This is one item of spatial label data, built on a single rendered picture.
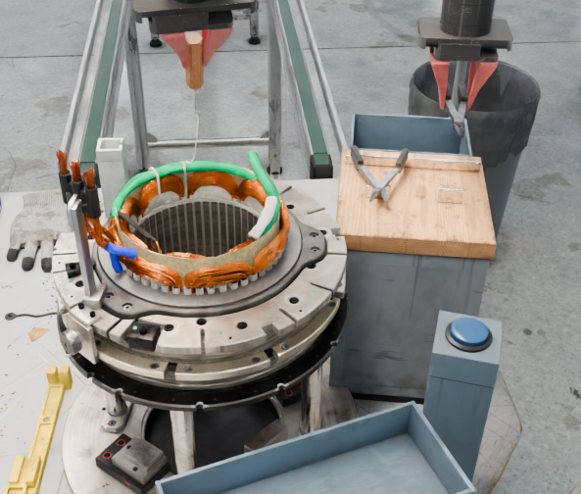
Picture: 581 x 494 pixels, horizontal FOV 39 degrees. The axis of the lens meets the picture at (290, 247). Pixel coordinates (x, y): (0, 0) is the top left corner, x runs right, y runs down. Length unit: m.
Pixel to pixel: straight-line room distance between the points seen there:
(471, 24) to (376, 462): 0.48
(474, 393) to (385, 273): 0.20
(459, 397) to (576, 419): 1.40
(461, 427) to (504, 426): 0.22
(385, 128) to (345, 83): 2.53
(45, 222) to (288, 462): 0.85
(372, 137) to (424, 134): 0.08
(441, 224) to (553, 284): 1.72
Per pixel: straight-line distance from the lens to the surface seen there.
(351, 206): 1.03
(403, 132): 1.25
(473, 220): 1.03
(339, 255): 0.90
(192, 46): 0.78
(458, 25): 0.96
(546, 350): 2.47
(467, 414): 0.94
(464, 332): 0.90
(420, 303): 1.05
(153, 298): 0.83
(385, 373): 1.14
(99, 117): 1.90
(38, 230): 1.48
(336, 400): 1.14
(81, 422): 1.14
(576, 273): 2.78
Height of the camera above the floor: 1.64
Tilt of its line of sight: 37 degrees down
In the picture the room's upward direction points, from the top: 1 degrees clockwise
